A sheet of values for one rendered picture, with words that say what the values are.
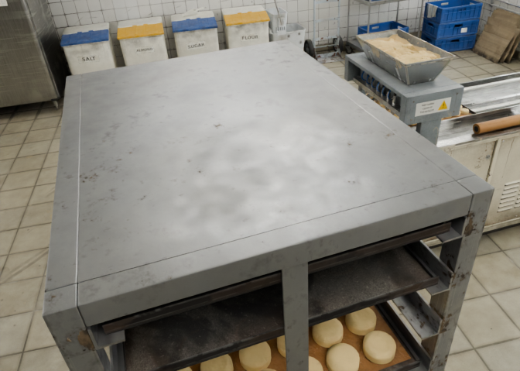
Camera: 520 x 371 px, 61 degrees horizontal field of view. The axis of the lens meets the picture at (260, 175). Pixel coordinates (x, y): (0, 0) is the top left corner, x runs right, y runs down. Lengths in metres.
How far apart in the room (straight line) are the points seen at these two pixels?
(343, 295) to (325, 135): 0.22
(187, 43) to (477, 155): 3.83
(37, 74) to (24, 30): 0.49
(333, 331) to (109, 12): 5.79
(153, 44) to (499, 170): 4.07
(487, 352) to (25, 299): 2.73
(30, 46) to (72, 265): 5.14
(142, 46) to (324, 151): 5.15
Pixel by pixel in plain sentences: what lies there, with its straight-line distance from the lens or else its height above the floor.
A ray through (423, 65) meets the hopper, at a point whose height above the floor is 1.29.
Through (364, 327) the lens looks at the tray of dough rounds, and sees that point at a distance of 0.78.
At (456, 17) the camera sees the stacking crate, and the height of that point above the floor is 0.46.
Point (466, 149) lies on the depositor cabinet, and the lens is 2.79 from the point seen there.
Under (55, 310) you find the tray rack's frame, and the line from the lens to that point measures 0.45.
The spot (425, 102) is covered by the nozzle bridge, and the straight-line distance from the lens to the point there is 2.43.
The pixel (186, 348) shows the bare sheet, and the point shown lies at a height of 1.67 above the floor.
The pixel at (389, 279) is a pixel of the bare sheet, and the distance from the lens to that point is 0.63.
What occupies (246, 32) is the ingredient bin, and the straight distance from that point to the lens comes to 5.73.
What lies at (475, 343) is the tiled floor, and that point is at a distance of 2.78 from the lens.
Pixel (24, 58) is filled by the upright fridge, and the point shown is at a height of 0.68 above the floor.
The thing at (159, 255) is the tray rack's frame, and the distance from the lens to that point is 0.46.
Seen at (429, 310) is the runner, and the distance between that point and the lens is 0.70.
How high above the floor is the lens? 2.12
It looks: 33 degrees down
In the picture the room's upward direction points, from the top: 4 degrees counter-clockwise
